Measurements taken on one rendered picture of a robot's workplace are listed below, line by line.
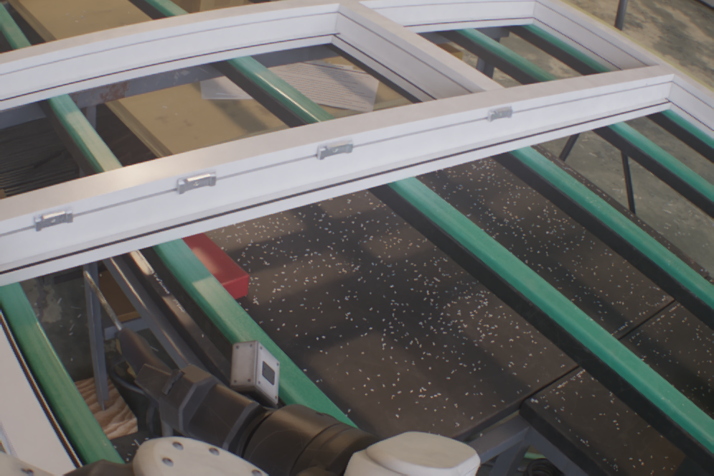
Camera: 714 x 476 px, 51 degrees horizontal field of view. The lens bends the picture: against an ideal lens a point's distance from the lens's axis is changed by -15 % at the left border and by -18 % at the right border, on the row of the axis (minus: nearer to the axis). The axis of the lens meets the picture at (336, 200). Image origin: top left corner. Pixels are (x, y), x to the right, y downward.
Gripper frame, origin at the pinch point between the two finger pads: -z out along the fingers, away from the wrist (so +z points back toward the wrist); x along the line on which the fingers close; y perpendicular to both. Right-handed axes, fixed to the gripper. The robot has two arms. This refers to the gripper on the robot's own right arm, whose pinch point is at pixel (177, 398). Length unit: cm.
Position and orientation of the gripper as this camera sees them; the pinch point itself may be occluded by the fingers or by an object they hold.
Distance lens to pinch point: 71.0
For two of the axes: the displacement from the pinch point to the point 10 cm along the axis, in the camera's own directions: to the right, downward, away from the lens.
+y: -4.9, 7.9, -3.6
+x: -3.5, -5.6, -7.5
